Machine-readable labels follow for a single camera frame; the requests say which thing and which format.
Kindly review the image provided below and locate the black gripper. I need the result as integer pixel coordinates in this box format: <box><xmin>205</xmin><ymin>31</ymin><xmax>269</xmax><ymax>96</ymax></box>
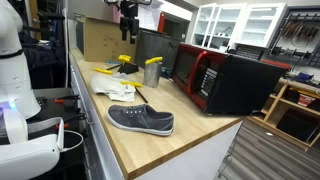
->
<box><xmin>119</xmin><ymin>0</ymin><xmax>141</xmax><ymax>45</ymax></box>

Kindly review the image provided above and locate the yellow T-handle hex key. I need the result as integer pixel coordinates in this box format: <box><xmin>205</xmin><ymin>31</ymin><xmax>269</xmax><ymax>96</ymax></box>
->
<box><xmin>93</xmin><ymin>63</ymin><xmax>122</xmax><ymax>75</ymax></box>
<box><xmin>120</xmin><ymin>80</ymin><xmax>149</xmax><ymax>104</ymax></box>
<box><xmin>117</xmin><ymin>54</ymin><xmax>132</xmax><ymax>66</ymax></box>
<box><xmin>144</xmin><ymin>56</ymin><xmax>164</xmax><ymax>66</ymax></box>

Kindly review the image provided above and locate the black platform stand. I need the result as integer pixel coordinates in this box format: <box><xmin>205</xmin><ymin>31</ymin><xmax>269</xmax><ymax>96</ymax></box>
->
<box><xmin>116</xmin><ymin>62</ymin><xmax>140</xmax><ymax>75</ymax></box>

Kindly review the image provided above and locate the silver tin cylinder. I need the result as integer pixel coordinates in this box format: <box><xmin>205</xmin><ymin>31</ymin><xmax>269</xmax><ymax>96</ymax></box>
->
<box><xmin>142</xmin><ymin>61</ymin><xmax>163</xmax><ymax>89</ymax></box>

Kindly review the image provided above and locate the small blue object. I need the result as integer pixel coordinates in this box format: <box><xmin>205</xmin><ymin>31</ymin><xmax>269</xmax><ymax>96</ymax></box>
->
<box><xmin>160</xmin><ymin>66</ymin><xmax>173</xmax><ymax>79</ymax></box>

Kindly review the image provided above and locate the brown cardboard box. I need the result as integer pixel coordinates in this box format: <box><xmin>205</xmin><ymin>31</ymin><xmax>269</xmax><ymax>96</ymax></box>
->
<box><xmin>73</xmin><ymin>12</ymin><xmax>140</xmax><ymax>64</ymax></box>

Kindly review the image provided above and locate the pink board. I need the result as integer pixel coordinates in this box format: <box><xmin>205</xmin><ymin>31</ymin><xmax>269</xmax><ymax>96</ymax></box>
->
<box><xmin>112</xmin><ymin>4</ymin><xmax>122</xmax><ymax>24</ymax></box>

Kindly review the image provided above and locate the dark grey storage bin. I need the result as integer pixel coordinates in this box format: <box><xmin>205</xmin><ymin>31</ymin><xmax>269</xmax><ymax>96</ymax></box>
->
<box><xmin>134</xmin><ymin>28</ymin><xmax>183</xmax><ymax>70</ymax></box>

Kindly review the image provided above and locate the teal flat tool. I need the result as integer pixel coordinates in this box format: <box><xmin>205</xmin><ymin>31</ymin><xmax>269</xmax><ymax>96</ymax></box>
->
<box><xmin>105</xmin><ymin>59</ymin><xmax>123</xmax><ymax>66</ymax></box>

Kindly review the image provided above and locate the red fire extinguisher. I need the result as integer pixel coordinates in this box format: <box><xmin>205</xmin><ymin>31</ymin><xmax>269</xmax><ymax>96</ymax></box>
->
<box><xmin>157</xmin><ymin>12</ymin><xmax>166</xmax><ymax>34</ymax></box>

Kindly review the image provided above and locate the white crumpled cloth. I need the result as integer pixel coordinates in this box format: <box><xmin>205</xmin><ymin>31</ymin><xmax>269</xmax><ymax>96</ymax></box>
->
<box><xmin>90</xmin><ymin>72</ymin><xmax>137</xmax><ymax>103</ymax></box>

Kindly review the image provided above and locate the grey canvas shoe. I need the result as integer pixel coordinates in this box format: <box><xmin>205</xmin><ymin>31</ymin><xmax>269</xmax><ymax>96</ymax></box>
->
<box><xmin>106</xmin><ymin>103</ymin><xmax>175</xmax><ymax>137</ymax></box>

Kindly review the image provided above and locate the white glass-door cabinet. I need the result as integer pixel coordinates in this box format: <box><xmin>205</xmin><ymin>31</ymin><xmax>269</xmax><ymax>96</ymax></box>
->
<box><xmin>190</xmin><ymin>2</ymin><xmax>288</xmax><ymax>51</ymax></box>

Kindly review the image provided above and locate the red and black microwave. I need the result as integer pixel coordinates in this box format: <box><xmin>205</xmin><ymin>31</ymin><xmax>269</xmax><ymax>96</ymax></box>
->
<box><xmin>170</xmin><ymin>42</ymin><xmax>289</xmax><ymax>116</ymax></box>

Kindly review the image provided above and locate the black slotted crate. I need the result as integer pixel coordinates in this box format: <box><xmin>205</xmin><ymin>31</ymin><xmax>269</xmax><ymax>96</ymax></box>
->
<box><xmin>229</xmin><ymin>43</ymin><xmax>268</xmax><ymax>61</ymax></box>

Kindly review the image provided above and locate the wooden shelf unit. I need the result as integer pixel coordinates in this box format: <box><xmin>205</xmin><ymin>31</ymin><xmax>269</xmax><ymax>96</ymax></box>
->
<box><xmin>247</xmin><ymin>77</ymin><xmax>320</xmax><ymax>152</ymax></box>

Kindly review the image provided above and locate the blue tool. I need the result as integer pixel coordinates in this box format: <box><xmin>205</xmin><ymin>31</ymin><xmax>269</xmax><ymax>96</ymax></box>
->
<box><xmin>294</xmin><ymin>71</ymin><xmax>315</xmax><ymax>84</ymax></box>

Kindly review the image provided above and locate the red box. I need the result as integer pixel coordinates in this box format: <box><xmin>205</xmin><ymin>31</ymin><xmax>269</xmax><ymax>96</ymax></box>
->
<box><xmin>297</xmin><ymin>93</ymin><xmax>316</xmax><ymax>108</ymax></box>

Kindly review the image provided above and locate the black storage box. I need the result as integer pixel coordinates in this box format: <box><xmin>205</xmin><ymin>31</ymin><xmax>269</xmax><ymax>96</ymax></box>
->
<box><xmin>275</xmin><ymin>109</ymin><xmax>320</xmax><ymax>143</ymax></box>

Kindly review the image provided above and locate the red-handled black clamp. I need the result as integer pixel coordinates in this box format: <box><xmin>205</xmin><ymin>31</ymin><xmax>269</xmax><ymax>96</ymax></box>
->
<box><xmin>54</xmin><ymin>112</ymin><xmax>88</xmax><ymax>130</ymax></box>
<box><xmin>54</xmin><ymin>94</ymin><xmax>81</xmax><ymax>105</ymax></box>

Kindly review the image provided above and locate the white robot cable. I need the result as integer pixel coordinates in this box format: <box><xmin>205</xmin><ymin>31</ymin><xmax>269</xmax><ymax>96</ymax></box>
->
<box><xmin>59</xmin><ymin>129</ymin><xmax>85</xmax><ymax>153</ymax></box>

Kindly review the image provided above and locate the black wall tool rack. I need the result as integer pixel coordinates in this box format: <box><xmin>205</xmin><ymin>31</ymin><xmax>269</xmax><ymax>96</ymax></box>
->
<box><xmin>266</xmin><ymin>5</ymin><xmax>320</xmax><ymax>68</ymax></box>

